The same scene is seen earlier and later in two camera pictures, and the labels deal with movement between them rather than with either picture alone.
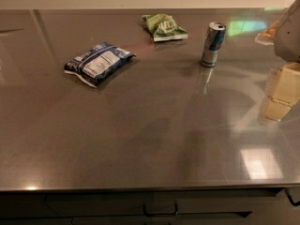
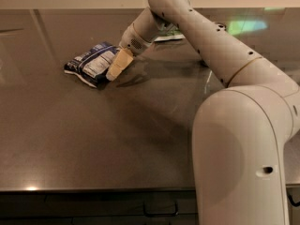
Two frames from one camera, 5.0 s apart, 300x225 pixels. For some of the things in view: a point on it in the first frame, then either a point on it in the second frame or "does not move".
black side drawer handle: (296, 203) does not move
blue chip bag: (94, 66) does not move
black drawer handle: (162, 214) does not move
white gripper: (289, 37) to (132, 43)
